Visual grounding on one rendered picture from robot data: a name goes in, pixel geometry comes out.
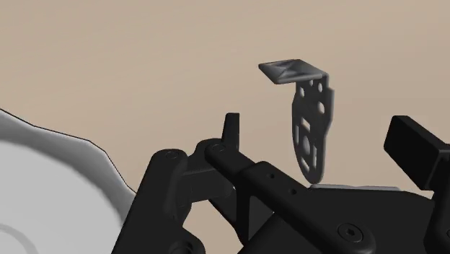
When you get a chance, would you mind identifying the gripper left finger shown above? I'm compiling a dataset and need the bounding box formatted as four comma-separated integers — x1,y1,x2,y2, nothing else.
111,112,377,254

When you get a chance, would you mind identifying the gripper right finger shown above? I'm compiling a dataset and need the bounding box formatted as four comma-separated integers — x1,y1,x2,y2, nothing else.
383,115,450,254

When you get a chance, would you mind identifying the white scalloped plate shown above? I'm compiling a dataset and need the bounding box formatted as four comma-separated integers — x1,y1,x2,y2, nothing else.
0,108,138,254

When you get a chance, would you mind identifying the dark grey perforated angled bracket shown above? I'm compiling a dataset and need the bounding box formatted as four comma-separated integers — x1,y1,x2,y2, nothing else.
257,58,335,185

